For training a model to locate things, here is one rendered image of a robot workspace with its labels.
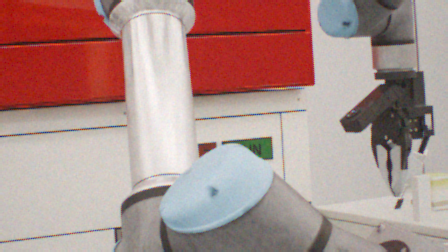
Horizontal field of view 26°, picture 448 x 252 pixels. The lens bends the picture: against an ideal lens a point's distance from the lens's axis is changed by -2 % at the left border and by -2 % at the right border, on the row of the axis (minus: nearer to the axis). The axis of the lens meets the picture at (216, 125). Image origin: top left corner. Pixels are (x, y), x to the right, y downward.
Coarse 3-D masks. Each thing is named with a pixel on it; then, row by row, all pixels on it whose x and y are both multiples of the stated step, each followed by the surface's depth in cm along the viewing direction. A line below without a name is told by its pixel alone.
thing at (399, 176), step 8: (392, 152) 166; (392, 160) 166; (408, 160) 166; (416, 160) 167; (408, 168) 166; (416, 168) 167; (392, 176) 166; (400, 176) 165; (408, 176) 166; (392, 184) 166; (400, 184) 165; (400, 192) 166
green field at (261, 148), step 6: (240, 144) 204; (246, 144) 205; (252, 144) 206; (258, 144) 206; (264, 144) 207; (270, 144) 208; (252, 150) 206; (258, 150) 206; (264, 150) 207; (270, 150) 208; (258, 156) 206; (264, 156) 207; (270, 156) 208
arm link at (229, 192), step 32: (224, 160) 102; (256, 160) 104; (192, 192) 102; (224, 192) 100; (256, 192) 101; (288, 192) 104; (160, 224) 109; (192, 224) 101; (224, 224) 100; (256, 224) 100; (288, 224) 101; (320, 224) 104
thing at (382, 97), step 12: (384, 84) 166; (372, 96) 164; (384, 96) 163; (396, 96) 164; (360, 108) 163; (372, 108) 161; (384, 108) 163; (348, 120) 161; (360, 120) 160; (372, 120) 161
